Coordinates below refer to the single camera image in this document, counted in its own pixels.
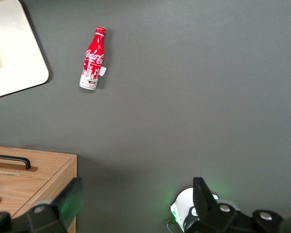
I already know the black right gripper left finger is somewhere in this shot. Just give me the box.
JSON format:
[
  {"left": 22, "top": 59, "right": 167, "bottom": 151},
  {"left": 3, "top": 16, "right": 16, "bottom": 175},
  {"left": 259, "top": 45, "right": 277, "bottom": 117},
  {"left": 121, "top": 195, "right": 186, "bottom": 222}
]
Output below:
[{"left": 0, "top": 177, "right": 85, "bottom": 233}]

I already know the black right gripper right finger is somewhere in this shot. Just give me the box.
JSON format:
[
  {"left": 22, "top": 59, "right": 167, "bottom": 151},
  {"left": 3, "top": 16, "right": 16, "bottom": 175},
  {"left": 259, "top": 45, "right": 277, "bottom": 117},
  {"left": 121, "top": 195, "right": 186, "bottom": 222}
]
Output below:
[{"left": 189, "top": 177, "right": 291, "bottom": 233}]

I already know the red coca-cola bottle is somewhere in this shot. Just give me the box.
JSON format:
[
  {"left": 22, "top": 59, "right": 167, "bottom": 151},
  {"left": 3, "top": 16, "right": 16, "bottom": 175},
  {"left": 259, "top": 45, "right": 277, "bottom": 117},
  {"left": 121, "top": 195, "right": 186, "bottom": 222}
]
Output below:
[{"left": 79, "top": 26, "right": 107, "bottom": 91}]

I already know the beige plastic tray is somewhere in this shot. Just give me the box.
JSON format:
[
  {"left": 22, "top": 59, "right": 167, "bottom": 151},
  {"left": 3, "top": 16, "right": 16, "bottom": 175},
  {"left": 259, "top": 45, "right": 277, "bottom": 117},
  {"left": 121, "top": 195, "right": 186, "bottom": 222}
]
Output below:
[{"left": 0, "top": 0, "right": 50, "bottom": 100}]

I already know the wooden drawer cabinet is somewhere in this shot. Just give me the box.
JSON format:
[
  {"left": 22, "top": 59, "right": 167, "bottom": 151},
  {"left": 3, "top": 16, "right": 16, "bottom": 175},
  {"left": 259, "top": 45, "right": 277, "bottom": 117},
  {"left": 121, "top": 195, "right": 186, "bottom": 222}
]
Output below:
[{"left": 0, "top": 145, "right": 78, "bottom": 233}]

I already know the wooden drawer front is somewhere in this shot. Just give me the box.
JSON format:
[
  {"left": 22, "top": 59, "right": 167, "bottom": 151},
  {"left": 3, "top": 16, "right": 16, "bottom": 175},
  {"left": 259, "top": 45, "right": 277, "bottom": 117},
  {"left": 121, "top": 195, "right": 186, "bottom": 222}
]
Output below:
[
  {"left": 0, "top": 145, "right": 74, "bottom": 181},
  {"left": 0, "top": 169, "right": 49, "bottom": 219}
]

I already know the black base cable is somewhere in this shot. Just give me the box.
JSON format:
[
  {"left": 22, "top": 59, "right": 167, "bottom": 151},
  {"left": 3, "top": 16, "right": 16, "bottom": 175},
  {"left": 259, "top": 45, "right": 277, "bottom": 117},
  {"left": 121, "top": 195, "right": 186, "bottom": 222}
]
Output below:
[{"left": 166, "top": 219, "right": 178, "bottom": 233}]

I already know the black drawer handle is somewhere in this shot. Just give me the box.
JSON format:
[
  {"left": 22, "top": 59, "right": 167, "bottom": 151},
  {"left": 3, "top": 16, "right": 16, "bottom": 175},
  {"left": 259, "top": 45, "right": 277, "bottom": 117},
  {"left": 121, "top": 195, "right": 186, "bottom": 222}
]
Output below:
[{"left": 0, "top": 153, "right": 31, "bottom": 170}]

